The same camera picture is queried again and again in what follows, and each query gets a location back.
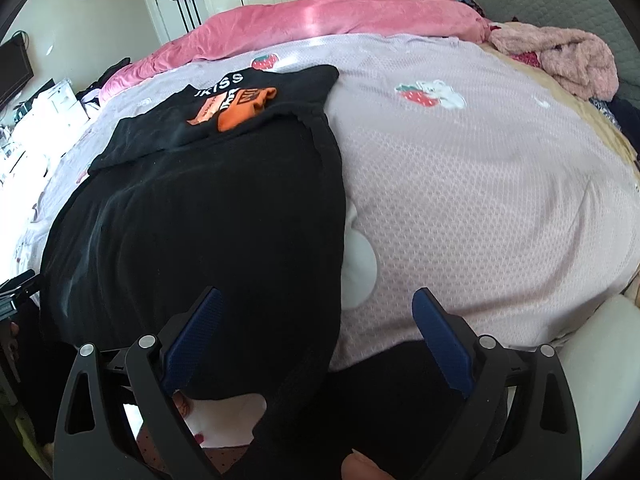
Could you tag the light purple strawberry blanket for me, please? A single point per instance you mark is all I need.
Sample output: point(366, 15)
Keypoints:
point(475, 185)

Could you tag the dark patterned clothes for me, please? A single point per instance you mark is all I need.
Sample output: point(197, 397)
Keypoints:
point(622, 120)

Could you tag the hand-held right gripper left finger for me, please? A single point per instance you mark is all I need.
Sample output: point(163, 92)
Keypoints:
point(195, 340)

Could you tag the white storage box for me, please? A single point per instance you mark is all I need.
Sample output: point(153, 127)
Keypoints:
point(60, 102)

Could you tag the pink fluffy garment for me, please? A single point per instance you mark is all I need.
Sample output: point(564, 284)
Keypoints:
point(575, 55)

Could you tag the black television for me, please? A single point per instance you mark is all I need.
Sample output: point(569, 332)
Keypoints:
point(15, 72)

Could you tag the beige bed sheet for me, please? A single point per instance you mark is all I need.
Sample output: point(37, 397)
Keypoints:
point(595, 115)

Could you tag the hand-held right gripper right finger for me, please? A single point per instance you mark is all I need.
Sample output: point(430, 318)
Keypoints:
point(445, 340)

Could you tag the black and white clothes pile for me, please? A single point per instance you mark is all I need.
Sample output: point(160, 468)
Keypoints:
point(102, 82)

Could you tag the person's right hand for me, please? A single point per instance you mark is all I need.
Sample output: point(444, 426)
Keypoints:
point(365, 467)

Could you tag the black long-sleeve shirt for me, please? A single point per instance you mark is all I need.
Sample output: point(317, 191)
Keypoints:
point(200, 210)

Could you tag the person's dotted red pants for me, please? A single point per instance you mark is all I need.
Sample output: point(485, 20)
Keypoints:
point(215, 462)

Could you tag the pink quilt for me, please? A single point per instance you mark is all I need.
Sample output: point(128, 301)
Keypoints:
point(300, 20)

